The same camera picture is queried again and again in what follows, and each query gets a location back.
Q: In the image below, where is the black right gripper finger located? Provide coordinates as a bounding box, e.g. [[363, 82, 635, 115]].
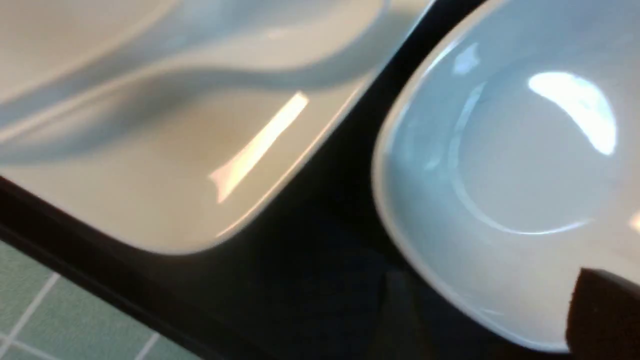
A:
[[566, 268, 640, 360]]

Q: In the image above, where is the small white sauce dish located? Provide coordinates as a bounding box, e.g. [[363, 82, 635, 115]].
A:
[[371, 0, 640, 354]]

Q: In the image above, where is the white ceramic soup spoon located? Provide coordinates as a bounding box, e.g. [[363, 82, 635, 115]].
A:
[[1, 0, 396, 167]]

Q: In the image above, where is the white square rice plate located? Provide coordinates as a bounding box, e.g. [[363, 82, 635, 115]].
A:
[[1, 0, 434, 256]]

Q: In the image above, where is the black serving tray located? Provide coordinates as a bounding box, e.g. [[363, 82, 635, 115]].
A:
[[1, 0, 570, 360]]

